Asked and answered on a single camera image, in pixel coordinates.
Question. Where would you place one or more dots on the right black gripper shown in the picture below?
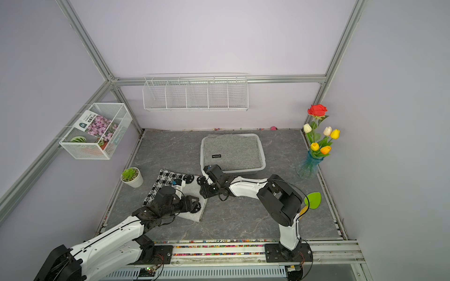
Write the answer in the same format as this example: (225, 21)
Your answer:
(204, 190)

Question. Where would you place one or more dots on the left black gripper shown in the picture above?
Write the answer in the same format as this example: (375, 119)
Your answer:
(187, 203)

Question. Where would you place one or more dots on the houndstooth and circle pattern scarf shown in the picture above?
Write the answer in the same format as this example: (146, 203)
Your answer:
(191, 188)

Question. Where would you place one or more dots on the white plastic perforated basket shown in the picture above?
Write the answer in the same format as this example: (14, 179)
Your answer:
(232, 171)

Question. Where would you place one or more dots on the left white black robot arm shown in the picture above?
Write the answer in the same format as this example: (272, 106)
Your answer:
(124, 244)

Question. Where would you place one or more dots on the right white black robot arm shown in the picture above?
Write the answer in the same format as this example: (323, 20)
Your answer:
(278, 197)

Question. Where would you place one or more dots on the small potted green plant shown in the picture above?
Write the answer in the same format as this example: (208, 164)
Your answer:
(132, 177)

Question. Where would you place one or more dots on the green leaf shaped spatula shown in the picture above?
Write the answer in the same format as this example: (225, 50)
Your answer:
(312, 201)

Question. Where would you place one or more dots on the yellow tulip lower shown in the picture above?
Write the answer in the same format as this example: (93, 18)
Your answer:
(315, 147)

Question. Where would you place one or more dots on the white tulip left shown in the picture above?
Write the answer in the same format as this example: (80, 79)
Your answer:
(307, 128)

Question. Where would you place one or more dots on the white tulip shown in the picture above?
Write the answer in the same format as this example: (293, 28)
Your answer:
(327, 131)
(307, 128)

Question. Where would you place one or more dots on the green striped ball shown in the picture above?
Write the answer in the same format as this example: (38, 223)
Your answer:
(78, 139)

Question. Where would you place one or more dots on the orange yellow tulip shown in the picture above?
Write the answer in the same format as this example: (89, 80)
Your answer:
(325, 150)

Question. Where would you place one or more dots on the flower picture seed packet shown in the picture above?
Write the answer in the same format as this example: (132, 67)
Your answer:
(96, 125)

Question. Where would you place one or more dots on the white tulip right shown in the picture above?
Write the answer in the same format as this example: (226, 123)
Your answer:
(327, 131)

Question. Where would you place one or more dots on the red artificial rose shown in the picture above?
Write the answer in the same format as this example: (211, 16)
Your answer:
(317, 110)

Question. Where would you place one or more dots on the yellow tulip upper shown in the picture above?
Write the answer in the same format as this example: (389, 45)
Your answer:
(335, 134)

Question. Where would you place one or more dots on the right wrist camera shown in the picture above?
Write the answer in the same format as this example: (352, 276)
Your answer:
(207, 170)

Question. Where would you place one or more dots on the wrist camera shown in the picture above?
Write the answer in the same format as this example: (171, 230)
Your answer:
(207, 170)
(177, 183)

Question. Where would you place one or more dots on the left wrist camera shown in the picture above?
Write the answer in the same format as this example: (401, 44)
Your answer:
(177, 183)

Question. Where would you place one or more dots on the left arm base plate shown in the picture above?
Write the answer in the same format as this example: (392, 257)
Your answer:
(155, 255)

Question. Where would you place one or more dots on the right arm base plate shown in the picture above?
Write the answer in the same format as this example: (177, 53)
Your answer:
(276, 253)

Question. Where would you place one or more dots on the white wire wall shelf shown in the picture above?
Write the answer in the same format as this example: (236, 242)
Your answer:
(196, 92)

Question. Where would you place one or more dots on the white mesh wall box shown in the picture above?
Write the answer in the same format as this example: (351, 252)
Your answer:
(94, 148)

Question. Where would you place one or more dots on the aluminium mounting rail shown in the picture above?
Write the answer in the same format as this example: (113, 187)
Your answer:
(251, 253)

